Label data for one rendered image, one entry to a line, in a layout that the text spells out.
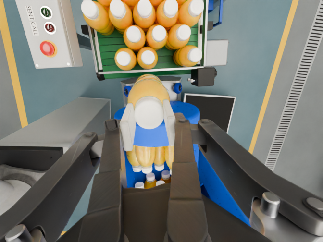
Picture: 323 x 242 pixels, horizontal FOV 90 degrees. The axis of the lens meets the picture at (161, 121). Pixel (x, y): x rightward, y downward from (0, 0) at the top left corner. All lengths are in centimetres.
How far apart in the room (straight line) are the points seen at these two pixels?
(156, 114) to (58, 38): 42
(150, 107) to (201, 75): 48
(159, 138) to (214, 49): 53
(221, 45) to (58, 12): 62
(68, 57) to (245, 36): 164
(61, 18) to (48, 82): 130
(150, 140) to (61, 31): 38
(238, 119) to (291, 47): 87
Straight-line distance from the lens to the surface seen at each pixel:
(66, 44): 56
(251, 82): 199
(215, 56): 83
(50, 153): 77
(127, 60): 52
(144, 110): 20
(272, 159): 257
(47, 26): 57
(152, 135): 43
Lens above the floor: 162
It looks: 69 degrees down
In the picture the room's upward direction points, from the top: 161 degrees clockwise
